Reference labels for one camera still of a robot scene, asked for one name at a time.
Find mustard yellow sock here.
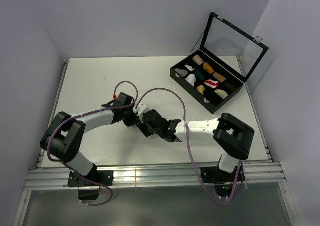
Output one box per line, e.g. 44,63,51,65
196,85,205,95

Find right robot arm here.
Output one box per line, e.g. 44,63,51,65
134,107,255,181

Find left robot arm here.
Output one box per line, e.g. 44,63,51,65
40,92,138,185

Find grey white rolled sock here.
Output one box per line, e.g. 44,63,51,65
174,68,189,77

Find white black rolled sock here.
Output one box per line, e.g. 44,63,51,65
185,65,195,71

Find teal rolled sock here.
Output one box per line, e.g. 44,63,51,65
194,70,206,80

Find red white striped sock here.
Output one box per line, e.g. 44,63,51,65
203,79,219,89

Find cream rolled sock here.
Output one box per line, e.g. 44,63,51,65
214,89,229,99

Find beige rolled sock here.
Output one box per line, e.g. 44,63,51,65
192,55,204,65

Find orange rolled sock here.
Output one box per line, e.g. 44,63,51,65
203,62,215,74

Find tan rolled sock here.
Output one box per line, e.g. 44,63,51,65
213,72,226,83

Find brown rolled sock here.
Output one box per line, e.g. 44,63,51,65
224,82,237,92

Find black compartment box with lid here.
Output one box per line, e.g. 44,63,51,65
170,12,269,113

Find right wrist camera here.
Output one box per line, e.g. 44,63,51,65
133,102,150,121

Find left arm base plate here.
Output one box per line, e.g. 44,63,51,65
67,170,114,187

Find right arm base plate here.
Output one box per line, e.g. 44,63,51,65
200,166,238,184

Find aluminium frame rail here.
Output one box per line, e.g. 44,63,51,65
23,162,287,191

